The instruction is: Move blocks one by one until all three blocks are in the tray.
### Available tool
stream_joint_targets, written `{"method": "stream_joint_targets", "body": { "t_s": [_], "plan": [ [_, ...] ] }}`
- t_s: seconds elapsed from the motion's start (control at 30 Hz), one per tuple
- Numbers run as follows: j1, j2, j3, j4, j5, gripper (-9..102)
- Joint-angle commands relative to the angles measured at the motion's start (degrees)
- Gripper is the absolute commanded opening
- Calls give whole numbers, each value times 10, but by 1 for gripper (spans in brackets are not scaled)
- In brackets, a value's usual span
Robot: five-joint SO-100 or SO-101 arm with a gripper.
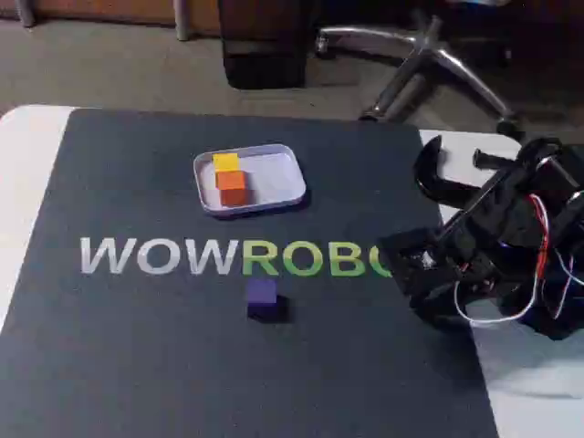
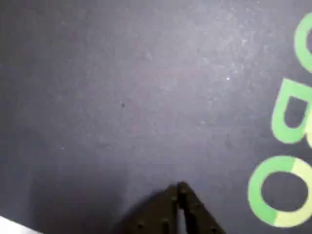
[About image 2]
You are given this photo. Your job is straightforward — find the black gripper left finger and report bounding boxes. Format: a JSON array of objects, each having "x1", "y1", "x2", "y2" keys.
[{"x1": 114, "y1": 185, "x2": 181, "y2": 234}]

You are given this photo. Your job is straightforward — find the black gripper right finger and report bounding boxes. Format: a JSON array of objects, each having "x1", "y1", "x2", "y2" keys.
[{"x1": 177, "y1": 181, "x2": 225, "y2": 234}]

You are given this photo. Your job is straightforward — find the dark WOWROBO printed mat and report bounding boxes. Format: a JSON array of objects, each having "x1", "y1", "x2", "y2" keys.
[{"x1": 0, "y1": 0, "x2": 312, "y2": 234}]

